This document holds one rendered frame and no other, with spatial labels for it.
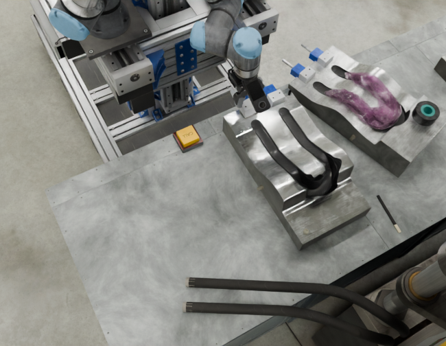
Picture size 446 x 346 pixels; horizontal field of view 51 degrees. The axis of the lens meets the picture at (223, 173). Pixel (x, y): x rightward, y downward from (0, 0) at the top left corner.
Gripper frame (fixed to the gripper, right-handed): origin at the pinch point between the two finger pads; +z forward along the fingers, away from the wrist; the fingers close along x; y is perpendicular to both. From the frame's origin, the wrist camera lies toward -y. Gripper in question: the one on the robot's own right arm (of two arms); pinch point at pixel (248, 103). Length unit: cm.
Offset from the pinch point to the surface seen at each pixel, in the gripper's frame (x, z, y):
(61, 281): 100, 82, -5
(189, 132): 20.7, 8.5, 3.5
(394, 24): -141, 123, 51
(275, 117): -7.0, 5.6, -6.7
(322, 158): -11.4, 0.6, -27.8
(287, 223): 8.6, 3.2, -40.0
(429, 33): -86, 27, 2
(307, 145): -10.8, 4.5, -20.8
